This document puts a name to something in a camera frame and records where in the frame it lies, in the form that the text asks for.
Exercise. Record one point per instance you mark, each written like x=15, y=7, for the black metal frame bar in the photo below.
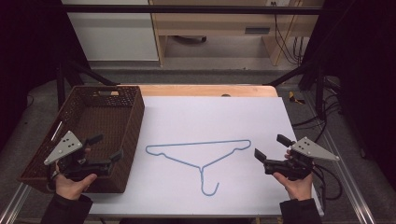
x=193, y=9

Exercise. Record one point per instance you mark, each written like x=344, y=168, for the person's right hand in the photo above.
x=295, y=185

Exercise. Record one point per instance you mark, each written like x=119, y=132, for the white sheet on table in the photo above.
x=211, y=130

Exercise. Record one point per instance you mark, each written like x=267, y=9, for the black metal stand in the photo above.
x=311, y=84
x=71, y=81

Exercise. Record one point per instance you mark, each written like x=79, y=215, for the person's left hand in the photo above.
x=74, y=185

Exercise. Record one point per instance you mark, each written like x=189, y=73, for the wooden desk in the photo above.
x=214, y=34

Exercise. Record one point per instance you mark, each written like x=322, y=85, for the white cabinet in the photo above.
x=115, y=34

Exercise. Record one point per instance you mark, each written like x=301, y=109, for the yellow and black tape piece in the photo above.
x=294, y=98

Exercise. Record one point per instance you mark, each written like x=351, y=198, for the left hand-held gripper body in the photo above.
x=72, y=155

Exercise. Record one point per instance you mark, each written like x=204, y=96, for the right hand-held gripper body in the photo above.
x=299, y=160

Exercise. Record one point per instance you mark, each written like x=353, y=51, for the brown woven basket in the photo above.
x=93, y=137

